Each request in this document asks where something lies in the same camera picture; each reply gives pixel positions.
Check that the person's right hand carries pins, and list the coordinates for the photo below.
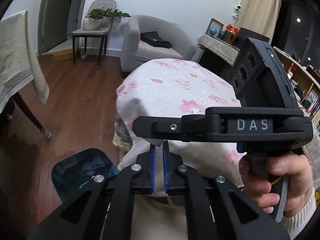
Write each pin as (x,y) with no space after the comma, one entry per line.
(300,185)

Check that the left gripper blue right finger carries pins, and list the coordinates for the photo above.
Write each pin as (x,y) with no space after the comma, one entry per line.
(182,180)

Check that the white knit sweater sleeve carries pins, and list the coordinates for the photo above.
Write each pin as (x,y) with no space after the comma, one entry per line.
(294,225)

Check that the dark wooden table leg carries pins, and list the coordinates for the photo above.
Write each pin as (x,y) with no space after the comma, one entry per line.
(28,113)

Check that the framed globe picture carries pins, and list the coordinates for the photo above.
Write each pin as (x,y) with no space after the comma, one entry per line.
(214,28)

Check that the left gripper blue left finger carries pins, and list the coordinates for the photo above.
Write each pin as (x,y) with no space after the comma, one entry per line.
(138,178)

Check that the wooden bookshelf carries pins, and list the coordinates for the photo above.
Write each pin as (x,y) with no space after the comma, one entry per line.
(309,85)

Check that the white security camera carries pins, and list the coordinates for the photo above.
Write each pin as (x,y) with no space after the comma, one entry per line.
(236,11)

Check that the beige lace sideboard runner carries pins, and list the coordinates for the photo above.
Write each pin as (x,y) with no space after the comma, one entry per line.
(222,49)

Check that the beige curtain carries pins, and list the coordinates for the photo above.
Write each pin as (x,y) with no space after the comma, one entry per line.
(259,16)

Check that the potted green plant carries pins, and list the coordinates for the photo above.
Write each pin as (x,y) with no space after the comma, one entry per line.
(101,18)

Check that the dark teal trash bin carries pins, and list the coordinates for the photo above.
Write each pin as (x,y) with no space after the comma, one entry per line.
(71,173)

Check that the red orange ornament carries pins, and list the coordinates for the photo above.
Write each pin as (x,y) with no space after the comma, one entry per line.
(232,29)

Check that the grey chair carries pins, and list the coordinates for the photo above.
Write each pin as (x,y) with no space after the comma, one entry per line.
(101,33)

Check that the dark grey door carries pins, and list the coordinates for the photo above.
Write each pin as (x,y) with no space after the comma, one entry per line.
(57,19)

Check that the beige fringed tablecloth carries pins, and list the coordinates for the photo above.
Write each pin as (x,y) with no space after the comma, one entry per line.
(19,63)

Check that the grey armchair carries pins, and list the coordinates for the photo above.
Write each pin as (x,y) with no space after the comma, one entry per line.
(136,52)

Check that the black monitor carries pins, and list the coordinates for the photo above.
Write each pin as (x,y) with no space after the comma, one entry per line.
(244,33)

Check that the black bag on armchair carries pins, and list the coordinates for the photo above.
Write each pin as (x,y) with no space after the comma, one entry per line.
(152,38)

